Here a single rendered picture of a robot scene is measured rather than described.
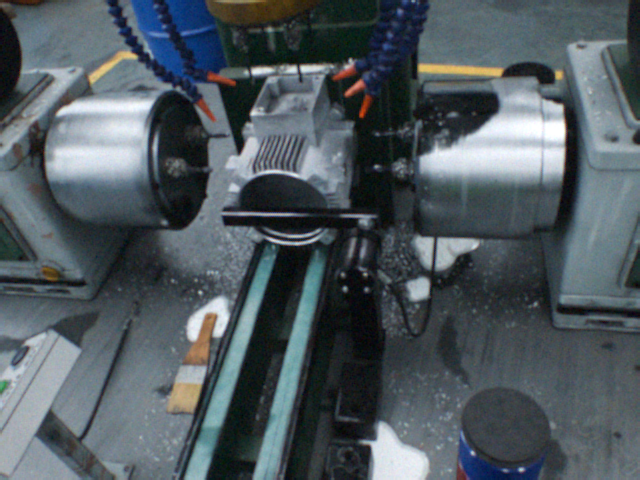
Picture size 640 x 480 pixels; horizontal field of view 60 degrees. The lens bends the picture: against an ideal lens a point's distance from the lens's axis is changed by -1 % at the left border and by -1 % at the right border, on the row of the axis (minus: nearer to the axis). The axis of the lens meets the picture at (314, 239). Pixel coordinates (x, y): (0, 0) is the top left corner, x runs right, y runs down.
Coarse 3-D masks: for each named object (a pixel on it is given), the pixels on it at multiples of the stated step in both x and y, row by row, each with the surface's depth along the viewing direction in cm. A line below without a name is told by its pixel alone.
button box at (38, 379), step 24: (48, 336) 68; (24, 360) 67; (48, 360) 67; (72, 360) 70; (24, 384) 64; (48, 384) 66; (0, 408) 62; (24, 408) 63; (48, 408) 66; (0, 432) 61; (24, 432) 63; (0, 456) 60
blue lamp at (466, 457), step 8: (464, 440) 39; (464, 448) 39; (464, 456) 40; (472, 456) 38; (544, 456) 37; (464, 464) 40; (472, 464) 39; (480, 464) 38; (488, 464) 37; (536, 464) 37; (472, 472) 40; (480, 472) 39; (488, 472) 38; (496, 472) 37; (504, 472) 37; (512, 472) 37; (520, 472) 37; (528, 472) 37; (536, 472) 38
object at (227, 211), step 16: (224, 208) 89; (240, 208) 89; (256, 208) 88; (272, 208) 88; (288, 208) 87; (304, 208) 87; (320, 208) 86; (336, 208) 85; (352, 208) 85; (368, 208) 84; (224, 224) 90; (240, 224) 90; (256, 224) 89; (272, 224) 88; (288, 224) 88; (304, 224) 87; (320, 224) 86; (336, 224) 86; (352, 224) 85
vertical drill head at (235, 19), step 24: (216, 0) 73; (240, 0) 71; (264, 0) 71; (288, 0) 71; (312, 0) 73; (240, 24) 74; (264, 24) 74; (288, 24) 75; (240, 48) 80; (312, 48) 89
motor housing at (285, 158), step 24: (264, 144) 88; (288, 144) 87; (336, 144) 92; (264, 168) 84; (288, 168) 84; (240, 192) 89; (264, 192) 99; (288, 192) 103; (312, 192) 103; (336, 192) 86; (288, 240) 95; (312, 240) 93
